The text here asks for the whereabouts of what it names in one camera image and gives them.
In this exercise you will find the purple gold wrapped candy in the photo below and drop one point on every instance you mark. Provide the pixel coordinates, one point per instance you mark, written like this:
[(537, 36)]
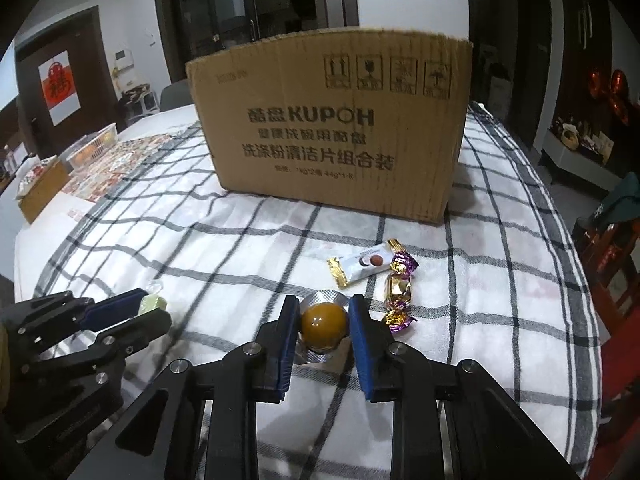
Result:
[(398, 293)]

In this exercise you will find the clear plastic food container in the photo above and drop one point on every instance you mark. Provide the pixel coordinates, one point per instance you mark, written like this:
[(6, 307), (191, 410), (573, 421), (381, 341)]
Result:
[(90, 147)]

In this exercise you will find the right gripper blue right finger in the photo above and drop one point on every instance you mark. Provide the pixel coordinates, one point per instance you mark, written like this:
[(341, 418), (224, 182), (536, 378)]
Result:
[(449, 420)]

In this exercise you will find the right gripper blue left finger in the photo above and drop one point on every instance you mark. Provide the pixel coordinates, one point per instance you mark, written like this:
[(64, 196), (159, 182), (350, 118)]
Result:
[(194, 416)]

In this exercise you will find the floral patterned placemat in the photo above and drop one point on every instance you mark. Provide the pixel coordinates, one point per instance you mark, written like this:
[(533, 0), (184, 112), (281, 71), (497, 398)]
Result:
[(94, 180)]

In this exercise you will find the green candy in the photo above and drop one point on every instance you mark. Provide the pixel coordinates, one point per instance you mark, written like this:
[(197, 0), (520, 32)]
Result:
[(153, 299)]

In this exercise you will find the checkered white black tablecloth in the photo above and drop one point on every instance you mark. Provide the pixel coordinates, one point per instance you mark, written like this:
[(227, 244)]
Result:
[(498, 281)]

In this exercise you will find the white low cabinet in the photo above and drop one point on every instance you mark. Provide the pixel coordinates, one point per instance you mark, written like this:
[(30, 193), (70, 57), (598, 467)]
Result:
[(577, 164)]

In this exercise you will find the red fu poster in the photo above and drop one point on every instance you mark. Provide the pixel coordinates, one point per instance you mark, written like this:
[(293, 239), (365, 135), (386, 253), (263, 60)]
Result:
[(58, 88)]

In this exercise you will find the red heart balloons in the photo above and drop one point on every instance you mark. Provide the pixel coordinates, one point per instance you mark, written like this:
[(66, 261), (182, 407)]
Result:
[(614, 89)]

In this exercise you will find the grey chair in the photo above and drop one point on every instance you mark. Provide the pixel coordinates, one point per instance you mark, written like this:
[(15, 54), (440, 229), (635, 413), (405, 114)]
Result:
[(175, 95)]

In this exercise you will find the white chocolate bar wrapper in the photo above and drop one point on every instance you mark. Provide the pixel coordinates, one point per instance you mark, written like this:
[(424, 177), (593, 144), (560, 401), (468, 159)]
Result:
[(353, 268)]

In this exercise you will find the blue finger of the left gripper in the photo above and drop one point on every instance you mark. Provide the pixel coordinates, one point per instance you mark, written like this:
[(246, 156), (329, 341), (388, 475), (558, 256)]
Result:
[(133, 335), (113, 310)]

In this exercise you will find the glass door cabinet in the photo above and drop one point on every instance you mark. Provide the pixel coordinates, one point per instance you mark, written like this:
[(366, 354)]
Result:
[(192, 28)]

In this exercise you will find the small cardboard box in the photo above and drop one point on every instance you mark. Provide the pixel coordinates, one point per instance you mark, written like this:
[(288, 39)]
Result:
[(38, 181)]

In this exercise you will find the brown cardboard box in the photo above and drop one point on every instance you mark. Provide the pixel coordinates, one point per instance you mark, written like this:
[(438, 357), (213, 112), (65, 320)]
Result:
[(368, 119)]

